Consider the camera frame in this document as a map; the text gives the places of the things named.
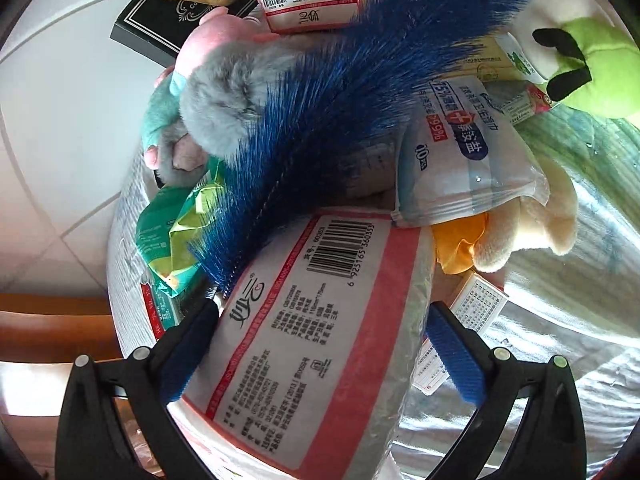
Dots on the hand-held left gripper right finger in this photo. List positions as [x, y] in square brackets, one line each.
[457, 355]

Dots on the pale yellow box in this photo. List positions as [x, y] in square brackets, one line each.
[480, 60]

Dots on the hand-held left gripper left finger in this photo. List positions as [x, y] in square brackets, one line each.
[192, 345]

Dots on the green frog plush toy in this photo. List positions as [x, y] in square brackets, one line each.
[595, 45]

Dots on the grey pink packet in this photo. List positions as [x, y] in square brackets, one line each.
[515, 102]

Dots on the black gold printed box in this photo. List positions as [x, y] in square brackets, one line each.
[150, 25]

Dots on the white medicine box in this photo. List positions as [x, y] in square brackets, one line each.
[477, 305]

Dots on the pink grey plush toy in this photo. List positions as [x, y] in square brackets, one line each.
[225, 90]

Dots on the teal pink plush toy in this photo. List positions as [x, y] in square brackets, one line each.
[157, 110]

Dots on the yellow plush piece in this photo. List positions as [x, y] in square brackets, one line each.
[457, 245]

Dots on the white blue wet wipes pack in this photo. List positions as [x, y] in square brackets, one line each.
[450, 170]

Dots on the blue feather duster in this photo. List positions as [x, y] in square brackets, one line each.
[340, 100]

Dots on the wooden bed frame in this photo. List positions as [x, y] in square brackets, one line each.
[50, 330]

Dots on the green snack packet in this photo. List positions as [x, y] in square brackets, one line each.
[165, 230]

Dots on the beige plush toy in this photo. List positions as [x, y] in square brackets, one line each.
[525, 220]

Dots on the white red label box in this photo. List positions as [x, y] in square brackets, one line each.
[430, 370]

